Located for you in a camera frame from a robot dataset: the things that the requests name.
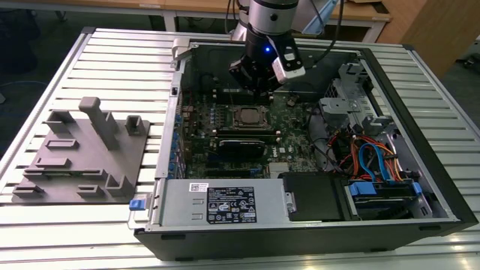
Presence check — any black wire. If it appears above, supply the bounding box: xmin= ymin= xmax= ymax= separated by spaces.
xmin=306 ymin=108 xmax=340 ymax=173

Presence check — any silver metal drive cage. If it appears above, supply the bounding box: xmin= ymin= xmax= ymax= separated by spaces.
xmin=318 ymin=62 xmax=399 ymax=137

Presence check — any silver CPU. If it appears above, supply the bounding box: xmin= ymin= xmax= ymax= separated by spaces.
xmin=240 ymin=108 xmax=263 ymax=124

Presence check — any green motherboard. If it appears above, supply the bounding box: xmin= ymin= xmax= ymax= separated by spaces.
xmin=179 ymin=89 xmax=340 ymax=179

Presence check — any metal CPU socket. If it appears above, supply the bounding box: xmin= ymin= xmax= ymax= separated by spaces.
xmin=231 ymin=104 xmax=272 ymax=129

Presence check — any black graphics card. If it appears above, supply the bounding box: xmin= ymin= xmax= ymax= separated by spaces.
xmin=216 ymin=137 xmax=268 ymax=161

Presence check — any black plastic bay cover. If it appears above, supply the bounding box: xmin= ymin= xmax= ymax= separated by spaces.
xmin=279 ymin=170 xmax=356 ymax=222

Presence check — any grey case handle latch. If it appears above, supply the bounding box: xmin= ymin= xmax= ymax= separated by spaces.
xmin=171 ymin=38 xmax=194 ymax=68

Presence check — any silver power supply unit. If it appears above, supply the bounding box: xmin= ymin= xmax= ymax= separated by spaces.
xmin=148 ymin=178 xmax=292 ymax=227

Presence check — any metal socket cover frame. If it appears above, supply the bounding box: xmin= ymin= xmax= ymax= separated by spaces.
xmin=235 ymin=106 xmax=270 ymax=129

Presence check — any blue data wire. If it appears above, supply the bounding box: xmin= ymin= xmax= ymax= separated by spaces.
xmin=358 ymin=142 xmax=395 ymax=185

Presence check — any hard disk in blue carrier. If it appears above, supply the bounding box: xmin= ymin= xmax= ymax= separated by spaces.
xmin=347 ymin=181 xmax=423 ymax=221

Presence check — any pale blue teach pendant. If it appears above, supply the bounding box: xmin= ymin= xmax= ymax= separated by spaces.
xmin=302 ymin=0 xmax=339 ymax=36

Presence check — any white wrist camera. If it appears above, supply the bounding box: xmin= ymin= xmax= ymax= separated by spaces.
xmin=270 ymin=47 xmax=307 ymax=84

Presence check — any orange power wire bundle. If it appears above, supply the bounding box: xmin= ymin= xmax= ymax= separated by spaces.
xmin=326 ymin=134 xmax=414 ymax=185

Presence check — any grey parts rack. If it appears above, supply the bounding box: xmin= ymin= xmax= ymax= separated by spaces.
xmin=11 ymin=96 xmax=152 ymax=204

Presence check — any silver chipset heatsink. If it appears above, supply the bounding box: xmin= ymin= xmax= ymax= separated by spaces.
xmin=270 ymin=161 xmax=292 ymax=173

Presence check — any blue floor cable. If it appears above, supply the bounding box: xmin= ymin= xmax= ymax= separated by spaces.
xmin=0 ymin=79 xmax=51 ymax=88

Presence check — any black PC case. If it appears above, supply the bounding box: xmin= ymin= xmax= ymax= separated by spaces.
xmin=134 ymin=35 xmax=479 ymax=262

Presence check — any black expansion slot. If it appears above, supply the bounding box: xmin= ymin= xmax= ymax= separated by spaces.
xmin=204 ymin=168 xmax=252 ymax=174
xmin=206 ymin=173 xmax=266 ymax=179

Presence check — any brown wooden cabinet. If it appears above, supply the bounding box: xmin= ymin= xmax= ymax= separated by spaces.
xmin=376 ymin=0 xmax=480 ymax=81

